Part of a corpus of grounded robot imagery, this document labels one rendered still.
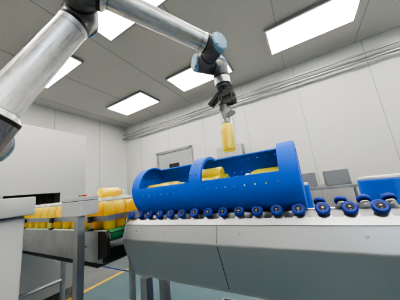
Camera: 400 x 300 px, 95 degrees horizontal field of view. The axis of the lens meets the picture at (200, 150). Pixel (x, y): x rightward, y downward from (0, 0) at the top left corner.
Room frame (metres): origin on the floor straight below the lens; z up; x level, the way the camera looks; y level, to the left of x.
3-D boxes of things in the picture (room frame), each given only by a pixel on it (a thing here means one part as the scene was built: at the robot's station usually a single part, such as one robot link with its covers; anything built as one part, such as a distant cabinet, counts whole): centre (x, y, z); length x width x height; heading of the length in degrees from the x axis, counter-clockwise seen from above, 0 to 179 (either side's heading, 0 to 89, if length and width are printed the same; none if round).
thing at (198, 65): (0.90, -0.07, 1.74); 0.12 x 0.12 x 0.09; 29
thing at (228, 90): (0.96, -0.18, 1.57); 0.09 x 0.08 x 0.12; 58
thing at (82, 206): (1.08, 0.72, 1.05); 0.20 x 0.10 x 0.10; 61
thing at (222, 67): (0.96, -0.17, 1.74); 0.10 x 0.09 x 0.12; 119
